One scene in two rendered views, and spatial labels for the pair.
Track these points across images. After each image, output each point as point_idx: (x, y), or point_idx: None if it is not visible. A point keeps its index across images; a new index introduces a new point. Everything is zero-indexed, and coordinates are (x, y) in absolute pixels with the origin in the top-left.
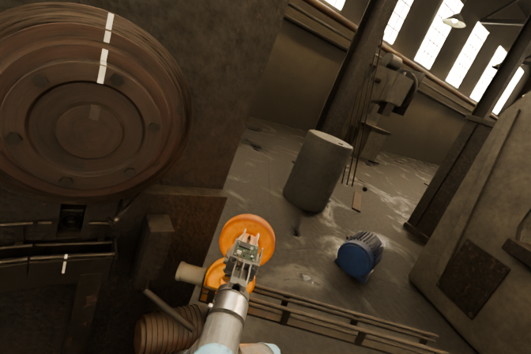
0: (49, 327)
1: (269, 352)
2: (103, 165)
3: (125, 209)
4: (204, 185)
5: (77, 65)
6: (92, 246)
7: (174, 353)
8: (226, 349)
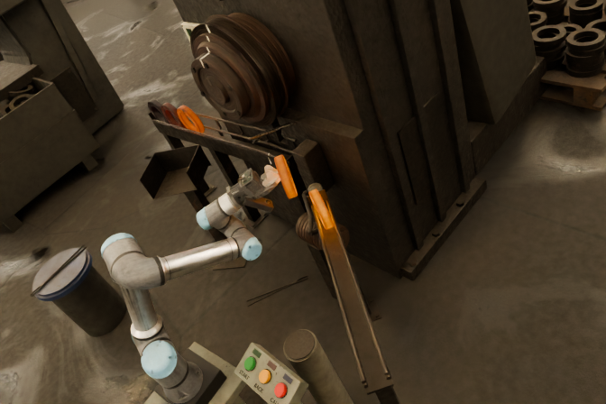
0: None
1: (245, 240)
2: (231, 106)
3: (262, 133)
4: (345, 122)
5: (196, 61)
6: None
7: (404, 280)
8: (204, 212)
